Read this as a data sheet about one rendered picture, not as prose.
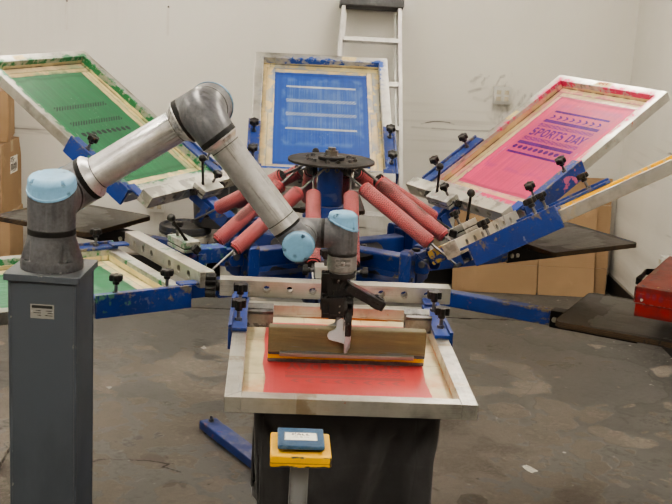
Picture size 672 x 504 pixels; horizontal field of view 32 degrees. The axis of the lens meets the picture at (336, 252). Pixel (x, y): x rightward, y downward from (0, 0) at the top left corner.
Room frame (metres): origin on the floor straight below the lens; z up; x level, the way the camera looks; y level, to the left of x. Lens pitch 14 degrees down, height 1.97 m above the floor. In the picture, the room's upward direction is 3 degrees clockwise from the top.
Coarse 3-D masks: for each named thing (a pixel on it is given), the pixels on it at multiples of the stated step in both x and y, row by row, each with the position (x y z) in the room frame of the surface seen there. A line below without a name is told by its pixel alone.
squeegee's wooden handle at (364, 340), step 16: (272, 336) 2.89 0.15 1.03; (288, 336) 2.89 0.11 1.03; (304, 336) 2.90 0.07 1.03; (320, 336) 2.90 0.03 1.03; (352, 336) 2.90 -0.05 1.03; (368, 336) 2.91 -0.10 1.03; (384, 336) 2.91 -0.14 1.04; (400, 336) 2.91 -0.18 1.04; (416, 336) 2.91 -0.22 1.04; (272, 352) 2.89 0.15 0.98; (336, 352) 2.90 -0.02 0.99; (352, 352) 2.91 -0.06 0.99; (368, 352) 2.91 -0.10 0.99; (384, 352) 2.91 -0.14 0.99; (400, 352) 2.91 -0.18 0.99; (416, 352) 2.92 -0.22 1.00
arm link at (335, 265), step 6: (330, 258) 2.89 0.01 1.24; (336, 258) 2.88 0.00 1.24; (342, 258) 2.88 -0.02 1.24; (348, 258) 2.88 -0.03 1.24; (354, 258) 2.89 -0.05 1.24; (330, 264) 2.89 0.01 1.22; (336, 264) 2.88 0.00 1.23; (342, 264) 2.87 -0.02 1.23; (348, 264) 2.88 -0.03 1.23; (354, 264) 2.89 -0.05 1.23; (330, 270) 2.89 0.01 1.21; (336, 270) 2.88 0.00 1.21; (342, 270) 2.88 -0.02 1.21; (348, 270) 2.88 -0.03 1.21; (354, 270) 2.90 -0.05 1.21
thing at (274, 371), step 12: (312, 324) 3.24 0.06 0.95; (264, 360) 2.91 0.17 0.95; (276, 372) 2.82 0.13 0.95; (264, 384) 2.73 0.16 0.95; (276, 384) 2.74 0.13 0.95; (288, 384) 2.74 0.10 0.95; (300, 384) 2.75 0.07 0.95; (312, 384) 2.75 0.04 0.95; (324, 384) 2.76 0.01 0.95; (336, 384) 2.76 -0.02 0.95
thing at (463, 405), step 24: (288, 312) 3.30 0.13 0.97; (312, 312) 3.30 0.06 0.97; (360, 312) 3.31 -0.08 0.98; (384, 312) 3.31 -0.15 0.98; (240, 336) 2.98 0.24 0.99; (432, 336) 3.10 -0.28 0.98; (240, 360) 2.79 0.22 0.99; (456, 360) 2.89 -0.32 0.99; (240, 384) 2.62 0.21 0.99; (456, 384) 2.71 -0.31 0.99; (240, 408) 2.54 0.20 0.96; (264, 408) 2.55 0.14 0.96; (288, 408) 2.55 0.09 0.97; (312, 408) 2.55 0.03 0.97; (336, 408) 2.56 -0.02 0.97; (360, 408) 2.56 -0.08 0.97; (384, 408) 2.56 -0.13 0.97; (408, 408) 2.57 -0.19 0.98; (432, 408) 2.57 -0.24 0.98; (456, 408) 2.57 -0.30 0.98
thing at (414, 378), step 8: (408, 368) 2.91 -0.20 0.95; (416, 368) 2.91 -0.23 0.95; (408, 376) 2.85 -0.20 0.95; (416, 376) 2.85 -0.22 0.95; (352, 384) 2.77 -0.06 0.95; (408, 384) 2.79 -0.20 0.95; (416, 384) 2.79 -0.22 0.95; (424, 384) 2.80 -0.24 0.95; (352, 392) 2.71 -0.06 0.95; (360, 392) 2.71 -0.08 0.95; (368, 392) 2.72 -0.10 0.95; (376, 392) 2.72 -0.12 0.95; (384, 392) 2.72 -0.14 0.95; (392, 392) 2.73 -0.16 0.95; (400, 392) 2.73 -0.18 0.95; (408, 392) 2.73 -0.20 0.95; (416, 392) 2.74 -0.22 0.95; (424, 392) 2.74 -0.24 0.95
